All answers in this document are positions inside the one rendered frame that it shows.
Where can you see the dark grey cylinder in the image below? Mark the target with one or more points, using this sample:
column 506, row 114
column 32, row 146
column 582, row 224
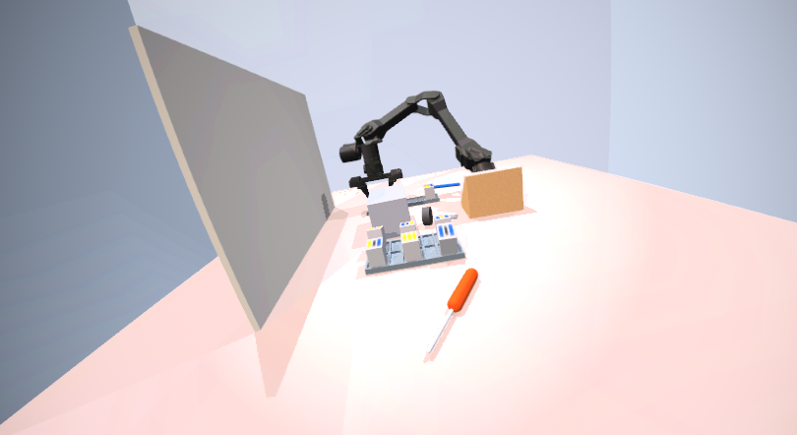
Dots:
column 427, row 216

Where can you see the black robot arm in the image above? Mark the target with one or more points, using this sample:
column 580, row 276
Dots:
column 468, row 152

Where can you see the orange-handled screwdriver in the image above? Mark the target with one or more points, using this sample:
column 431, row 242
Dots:
column 456, row 301

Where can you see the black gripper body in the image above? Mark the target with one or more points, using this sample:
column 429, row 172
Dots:
column 374, row 172

